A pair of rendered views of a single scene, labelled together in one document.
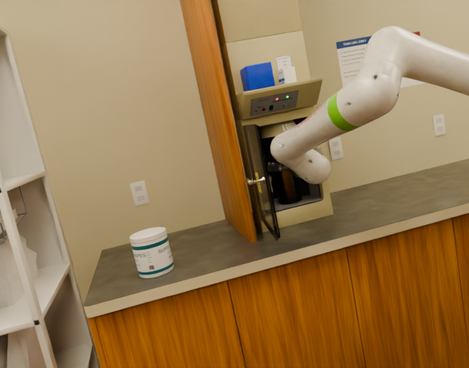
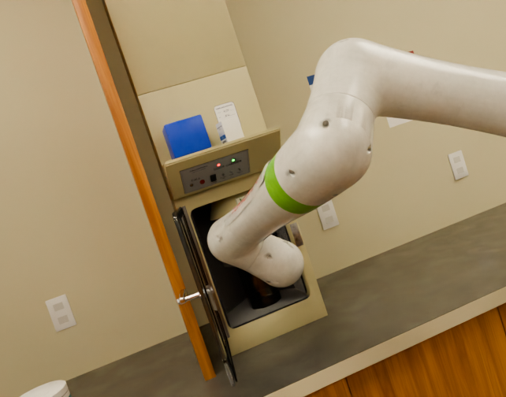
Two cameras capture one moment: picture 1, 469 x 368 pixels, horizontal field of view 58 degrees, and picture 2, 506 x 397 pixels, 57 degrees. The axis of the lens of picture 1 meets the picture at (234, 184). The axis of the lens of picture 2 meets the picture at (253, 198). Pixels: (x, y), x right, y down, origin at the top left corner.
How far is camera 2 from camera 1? 0.46 m
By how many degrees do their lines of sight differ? 6
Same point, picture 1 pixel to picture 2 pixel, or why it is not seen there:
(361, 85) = (305, 141)
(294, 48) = (238, 91)
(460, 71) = (469, 95)
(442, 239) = (488, 339)
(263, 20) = (187, 59)
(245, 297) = not seen: outside the picture
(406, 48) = (374, 70)
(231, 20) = (143, 64)
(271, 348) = not seen: outside the picture
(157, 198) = (87, 317)
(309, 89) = (263, 146)
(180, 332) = not seen: outside the picture
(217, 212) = (175, 322)
